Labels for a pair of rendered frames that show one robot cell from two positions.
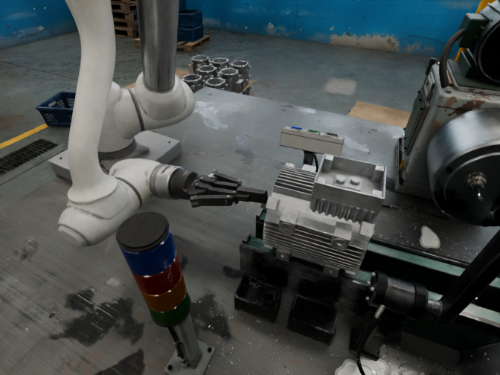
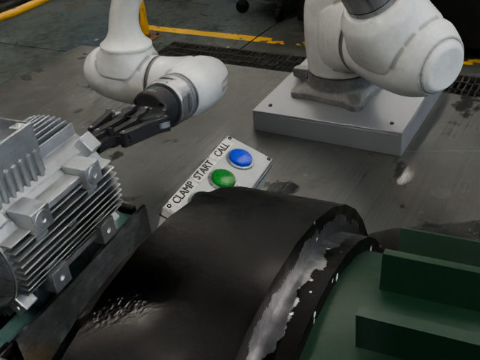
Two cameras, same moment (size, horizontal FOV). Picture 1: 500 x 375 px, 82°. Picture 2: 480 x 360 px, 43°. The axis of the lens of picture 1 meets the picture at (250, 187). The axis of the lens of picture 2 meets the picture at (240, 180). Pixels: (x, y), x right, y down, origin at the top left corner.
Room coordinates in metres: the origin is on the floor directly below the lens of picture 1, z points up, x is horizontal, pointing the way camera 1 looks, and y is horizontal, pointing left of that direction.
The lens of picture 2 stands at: (0.80, -0.78, 1.45)
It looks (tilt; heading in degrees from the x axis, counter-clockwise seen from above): 33 degrees down; 96
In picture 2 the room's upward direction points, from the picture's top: 6 degrees counter-clockwise
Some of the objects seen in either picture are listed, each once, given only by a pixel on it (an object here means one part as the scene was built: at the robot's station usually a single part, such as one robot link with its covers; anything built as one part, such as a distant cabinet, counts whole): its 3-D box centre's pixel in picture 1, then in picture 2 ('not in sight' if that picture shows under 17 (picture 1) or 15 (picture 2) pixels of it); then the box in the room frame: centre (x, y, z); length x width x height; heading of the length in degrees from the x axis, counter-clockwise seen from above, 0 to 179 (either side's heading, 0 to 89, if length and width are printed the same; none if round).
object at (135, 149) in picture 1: (110, 149); (335, 75); (0.90, 0.52, 0.89); 0.22 x 0.18 x 0.06; 144
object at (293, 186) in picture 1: (318, 216); (20, 211); (0.43, -0.15, 1.01); 0.20 x 0.19 x 0.19; 68
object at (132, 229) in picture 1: (173, 313); not in sight; (0.22, 0.13, 1.01); 0.08 x 0.08 x 0.42; 68
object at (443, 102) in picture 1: (459, 132); not in sight; (0.86, -0.71, 0.99); 0.35 x 0.31 x 0.37; 158
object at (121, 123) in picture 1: (106, 112); (343, 18); (0.92, 0.50, 1.02); 0.18 x 0.16 x 0.22; 120
